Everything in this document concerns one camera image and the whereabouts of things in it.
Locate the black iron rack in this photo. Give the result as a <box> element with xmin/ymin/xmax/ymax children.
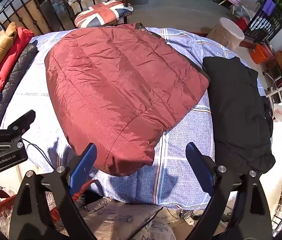
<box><xmin>243</xmin><ymin>0</ymin><xmax>282</xmax><ymax>43</ymax></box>

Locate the orange bucket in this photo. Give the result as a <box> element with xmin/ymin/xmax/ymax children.
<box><xmin>249</xmin><ymin>44</ymin><xmax>274</xmax><ymax>65</ymax></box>

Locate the grey floral cushion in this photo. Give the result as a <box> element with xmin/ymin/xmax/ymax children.
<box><xmin>56</xmin><ymin>197</ymin><xmax>176</xmax><ymax>240</ymax></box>

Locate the red puffer jacket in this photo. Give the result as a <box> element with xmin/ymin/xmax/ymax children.
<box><xmin>0</xmin><ymin>27</ymin><xmax>35</xmax><ymax>130</ymax></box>

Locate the black iron railing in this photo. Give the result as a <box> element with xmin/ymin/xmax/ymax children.
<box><xmin>0</xmin><ymin>0</ymin><xmax>126</xmax><ymax>37</ymax></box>

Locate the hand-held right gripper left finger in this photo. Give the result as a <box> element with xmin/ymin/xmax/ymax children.
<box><xmin>9</xmin><ymin>142</ymin><xmax>98</xmax><ymax>240</ymax></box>

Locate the blue plaid bedsheet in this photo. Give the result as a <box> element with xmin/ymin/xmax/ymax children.
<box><xmin>0</xmin><ymin>27</ymin><xmax>266</xmax><ymax>209</ymax></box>

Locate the black cable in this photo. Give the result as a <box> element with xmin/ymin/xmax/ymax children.
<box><xmin>22</xmin><ymin>138</ymin><xmax>54</xmax><ymax>166</ymax></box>

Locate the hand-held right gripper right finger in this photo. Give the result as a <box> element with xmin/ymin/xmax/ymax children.
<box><xmin>185</xmin><ymin>142</ymin><xmax>274</xmax><ymax>240</ymax></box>

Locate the black quilted jacket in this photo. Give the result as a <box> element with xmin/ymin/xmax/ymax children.
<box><xmin>0</xmin><ymin>40</ymin><xmax>40</xmax><ymax>128</ymax></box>

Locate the beige round stool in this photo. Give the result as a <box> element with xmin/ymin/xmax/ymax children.
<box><xmin>207</xmin><ymin>17</ymin><xmax>245</xmax><ymax>52</ymax></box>

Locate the maroon puffer jacket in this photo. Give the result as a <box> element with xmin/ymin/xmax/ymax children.
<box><xmin>44</xmin><ymin>23</ymin><xmax>211</xmax><ymax>177</ymax></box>

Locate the black folded jacket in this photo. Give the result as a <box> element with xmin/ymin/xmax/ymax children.
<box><xmin>202</xmin><ymin>56</ymin><xmax>276</xmax><ymax>174</ymax></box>

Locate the flag print wooden chair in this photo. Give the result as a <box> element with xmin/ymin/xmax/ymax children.
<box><xmin>74</xmin><ymin>0</ymin><xmax>134</xmax><ymax>28</ymax></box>

